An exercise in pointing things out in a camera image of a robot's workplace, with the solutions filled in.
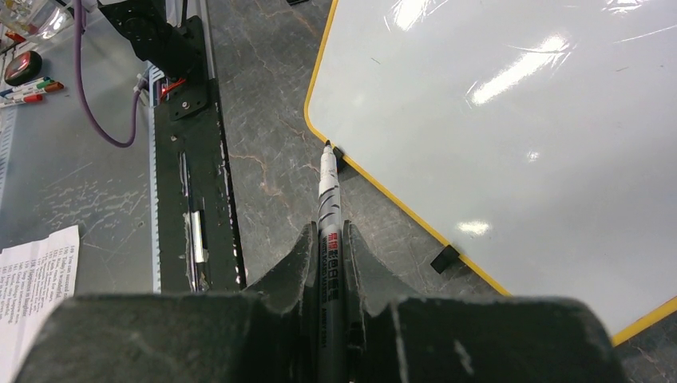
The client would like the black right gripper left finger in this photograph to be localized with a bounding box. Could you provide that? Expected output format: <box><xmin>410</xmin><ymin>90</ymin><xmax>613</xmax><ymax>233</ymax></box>
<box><xmin>15</xmin><ymin>223</ymin><xmax>317</xmax><ymax>382</ymax></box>

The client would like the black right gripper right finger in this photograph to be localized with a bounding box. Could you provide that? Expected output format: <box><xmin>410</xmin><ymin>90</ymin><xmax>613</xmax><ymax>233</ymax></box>
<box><xmin>343</xmin><ymin>223</ymin><xmax>626</xmax><ymax>382</ymax></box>

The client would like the white black whiteboard marker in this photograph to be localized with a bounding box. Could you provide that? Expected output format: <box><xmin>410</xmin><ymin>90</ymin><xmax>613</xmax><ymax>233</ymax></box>
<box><xmin>317</xmin><ymin>140</ymin><xmax>348</xmax><ymax>382</ymax></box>

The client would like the yellow framed whiteboard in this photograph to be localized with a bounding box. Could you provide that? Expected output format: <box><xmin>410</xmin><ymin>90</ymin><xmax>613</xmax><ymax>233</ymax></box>
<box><xmin>304</xmin><ymin>1</ymin><xmax>676</xmax><ymax>344</ymax></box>

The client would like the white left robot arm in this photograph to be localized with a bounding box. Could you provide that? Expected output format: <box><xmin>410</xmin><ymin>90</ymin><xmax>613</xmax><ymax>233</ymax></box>
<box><xmin>97</xmin><ymin>1</ymin><xmax>208</xmax><ymax>83</ymax></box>

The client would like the printed paper sheet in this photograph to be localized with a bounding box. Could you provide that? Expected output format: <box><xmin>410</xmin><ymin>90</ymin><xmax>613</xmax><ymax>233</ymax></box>
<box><xmin>1</xmin><ymin>225</ymin><xmax>80</xmax><ymax>382</ymax></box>

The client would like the coloured markers bundle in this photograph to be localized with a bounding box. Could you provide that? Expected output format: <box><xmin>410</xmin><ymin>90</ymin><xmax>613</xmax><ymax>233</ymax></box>
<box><xmin>1</xmin><ymin>77</ymin><xmax>64</xmax><ymax>109</ymax></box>

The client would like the red black round button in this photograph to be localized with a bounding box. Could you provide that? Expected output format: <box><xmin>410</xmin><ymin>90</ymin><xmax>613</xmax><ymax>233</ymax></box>
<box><xmin>3</xmin><ymin>50</ymin><xmax>43</xmax><ymax>87</ymax></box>

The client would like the white slotted cable duct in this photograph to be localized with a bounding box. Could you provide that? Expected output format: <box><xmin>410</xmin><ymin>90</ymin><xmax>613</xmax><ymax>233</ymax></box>
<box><xmin>146</xmin><ymin>64</ymin><xmax>161</xmax><ymax>294</ymax></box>

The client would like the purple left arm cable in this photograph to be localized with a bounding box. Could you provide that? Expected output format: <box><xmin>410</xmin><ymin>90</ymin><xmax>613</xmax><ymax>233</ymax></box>
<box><xmin>71</xmin><ymin>0</ymin><xmax>146</xmax><ymax>149</ymax></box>

